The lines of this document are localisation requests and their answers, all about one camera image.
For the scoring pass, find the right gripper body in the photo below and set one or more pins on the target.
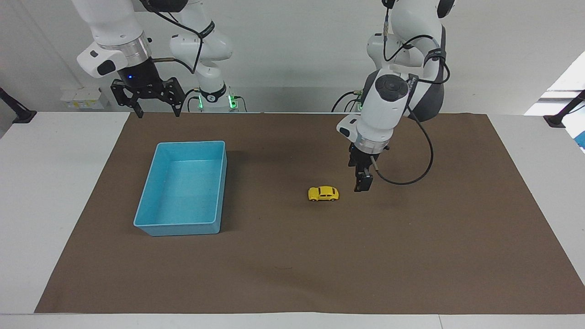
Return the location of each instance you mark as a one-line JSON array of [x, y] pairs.
[[139, 75]]

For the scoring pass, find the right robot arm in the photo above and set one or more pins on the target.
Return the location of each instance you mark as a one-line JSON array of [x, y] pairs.
[[114, 23]]

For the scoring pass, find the blue plastic bin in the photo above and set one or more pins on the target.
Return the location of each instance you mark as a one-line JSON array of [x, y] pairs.
[[183, 192]]

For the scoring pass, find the black stand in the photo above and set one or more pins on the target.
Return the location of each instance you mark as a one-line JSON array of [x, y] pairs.
[[18, 113], [560, 115]]

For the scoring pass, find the yellow toy beetle car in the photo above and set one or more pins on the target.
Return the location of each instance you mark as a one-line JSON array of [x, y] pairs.
[[323, 194]]

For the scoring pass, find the white wall box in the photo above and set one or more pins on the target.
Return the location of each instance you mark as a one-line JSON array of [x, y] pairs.
[[84, 98]]

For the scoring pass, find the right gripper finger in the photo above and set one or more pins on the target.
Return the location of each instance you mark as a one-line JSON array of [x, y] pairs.
[[122, 93], [176, 93]]

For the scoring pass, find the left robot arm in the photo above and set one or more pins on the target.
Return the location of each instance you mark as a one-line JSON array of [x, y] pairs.
[[388, 114]]

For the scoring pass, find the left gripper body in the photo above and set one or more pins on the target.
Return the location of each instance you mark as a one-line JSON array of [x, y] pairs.
[[363, 159]]

